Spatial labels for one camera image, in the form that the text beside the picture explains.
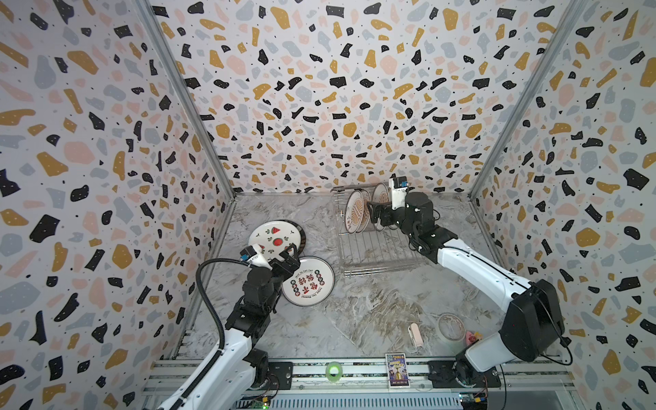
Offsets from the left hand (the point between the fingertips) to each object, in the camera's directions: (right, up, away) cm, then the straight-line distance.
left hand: (291, 251), depth 79 cm
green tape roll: (+13, -35, -3) cm, 38 cm away
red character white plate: (+4, -14, +14) cm, 20 cm away
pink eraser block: (+39, -26, +1) cm, 47 cm away
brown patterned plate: (+20, +13, +26) cm, 36 cm away
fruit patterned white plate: (-12, +3, +24) cm, 27 cm away
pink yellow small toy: (+56, -27, +1) cm, 62 cm away
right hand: (+28, +16, +3) cm, 32 cm away
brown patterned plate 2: (+25, +18, +22) cm, 38 cm away
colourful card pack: (+32, -34, -5) cm, 47 cm away
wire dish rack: (+27, -3, +22) cm, 35 cm away
